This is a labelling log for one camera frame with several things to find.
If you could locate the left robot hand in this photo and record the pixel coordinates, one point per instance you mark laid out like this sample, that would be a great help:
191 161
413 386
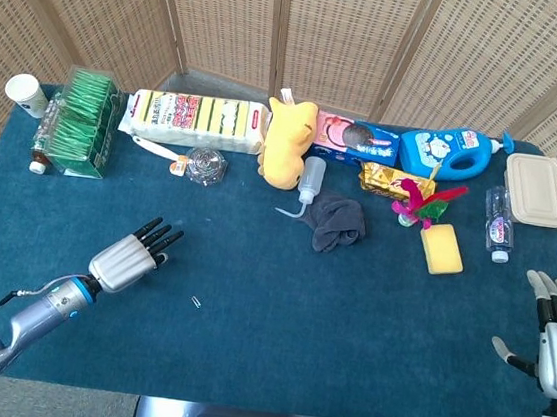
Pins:
124 261

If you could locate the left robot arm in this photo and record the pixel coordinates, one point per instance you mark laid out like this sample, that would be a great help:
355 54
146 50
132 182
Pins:
40 312

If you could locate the metal paper clip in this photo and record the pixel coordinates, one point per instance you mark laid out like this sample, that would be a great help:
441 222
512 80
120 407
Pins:
196 302

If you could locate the yellow sponge multipack bag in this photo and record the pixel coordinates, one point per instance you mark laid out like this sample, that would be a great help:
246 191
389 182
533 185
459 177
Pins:
193 120

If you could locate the white tool with orange tag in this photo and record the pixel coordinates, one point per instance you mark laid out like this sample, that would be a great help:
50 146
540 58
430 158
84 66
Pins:
154 147

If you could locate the steel wool scrubber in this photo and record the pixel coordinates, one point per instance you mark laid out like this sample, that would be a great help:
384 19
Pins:
206 166

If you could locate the brown bottle with white cap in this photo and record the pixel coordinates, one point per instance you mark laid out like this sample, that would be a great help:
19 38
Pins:
37 167

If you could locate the clear water bottle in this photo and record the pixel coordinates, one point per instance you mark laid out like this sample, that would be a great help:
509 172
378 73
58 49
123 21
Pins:
499 226

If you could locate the clear box of green packets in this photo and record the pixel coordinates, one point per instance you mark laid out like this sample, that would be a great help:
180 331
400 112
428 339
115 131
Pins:
81 126

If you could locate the yellow sponge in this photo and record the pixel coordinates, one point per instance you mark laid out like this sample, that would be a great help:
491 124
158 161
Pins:
441 249

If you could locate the blue table cloth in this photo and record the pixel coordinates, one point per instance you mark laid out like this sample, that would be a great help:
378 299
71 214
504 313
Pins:
270 328

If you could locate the beige lidded food container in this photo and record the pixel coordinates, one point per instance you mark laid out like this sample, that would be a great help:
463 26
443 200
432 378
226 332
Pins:
534 190

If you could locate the white paper cup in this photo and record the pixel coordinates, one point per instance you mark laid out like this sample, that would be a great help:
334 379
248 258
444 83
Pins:
26 93

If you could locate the yellow plush toy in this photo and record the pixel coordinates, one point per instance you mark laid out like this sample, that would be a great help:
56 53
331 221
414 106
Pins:
286 144

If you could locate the clear plastic wash bottle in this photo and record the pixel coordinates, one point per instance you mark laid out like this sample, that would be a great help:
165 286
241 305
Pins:
311 174

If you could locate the colourful feather shuttlecock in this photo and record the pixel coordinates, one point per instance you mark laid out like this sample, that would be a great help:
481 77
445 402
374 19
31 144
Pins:
413 198

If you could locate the dark grey cloth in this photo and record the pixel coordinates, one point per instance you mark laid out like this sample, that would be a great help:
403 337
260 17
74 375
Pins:
337 222

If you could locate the blue detergent bottle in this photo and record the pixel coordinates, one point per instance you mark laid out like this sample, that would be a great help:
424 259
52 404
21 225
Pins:
431 153

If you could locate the gold snack packet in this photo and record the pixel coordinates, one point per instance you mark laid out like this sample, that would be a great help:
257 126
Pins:
382 180

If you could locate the blue pink cookie box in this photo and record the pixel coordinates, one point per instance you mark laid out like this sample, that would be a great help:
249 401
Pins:
357 139

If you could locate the wicker folding screen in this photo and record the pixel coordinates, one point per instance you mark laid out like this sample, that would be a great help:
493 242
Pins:
338 34

